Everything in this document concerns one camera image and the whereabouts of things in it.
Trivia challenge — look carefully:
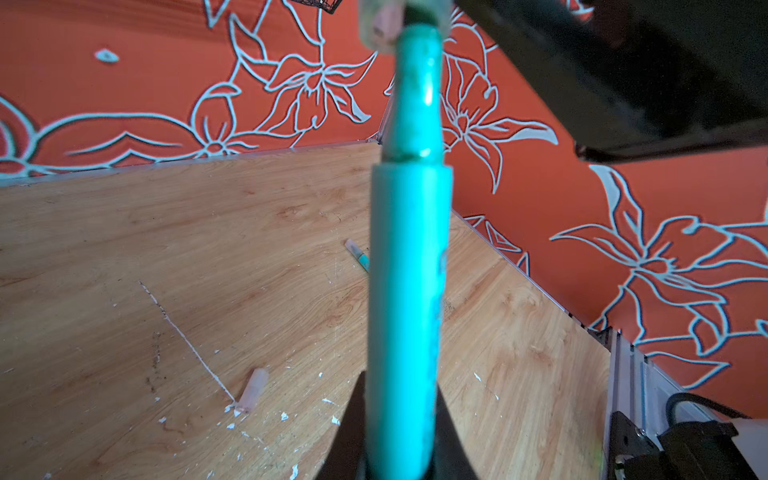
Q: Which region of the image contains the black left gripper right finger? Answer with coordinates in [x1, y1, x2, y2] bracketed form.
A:
[431, 389, 479, 480]

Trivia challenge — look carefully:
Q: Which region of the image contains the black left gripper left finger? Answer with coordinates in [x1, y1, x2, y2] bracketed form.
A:
[316, 371, 367, 480]

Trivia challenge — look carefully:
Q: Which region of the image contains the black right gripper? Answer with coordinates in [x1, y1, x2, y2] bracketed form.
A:
[460, 1, 767, 164]

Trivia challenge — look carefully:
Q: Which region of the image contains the pinkish clear pen cap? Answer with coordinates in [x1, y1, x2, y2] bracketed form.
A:
[235, 368, 269, 413]

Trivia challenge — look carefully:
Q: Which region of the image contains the dark green pen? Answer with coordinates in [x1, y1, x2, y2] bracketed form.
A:
[365, 23, 453, 479]

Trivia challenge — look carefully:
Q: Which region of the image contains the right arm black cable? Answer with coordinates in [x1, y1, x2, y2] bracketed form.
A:
[664, 392, 751, 424]

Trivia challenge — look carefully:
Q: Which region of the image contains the black wire basket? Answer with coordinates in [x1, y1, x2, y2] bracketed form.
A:
[295, 0, 342, 14]

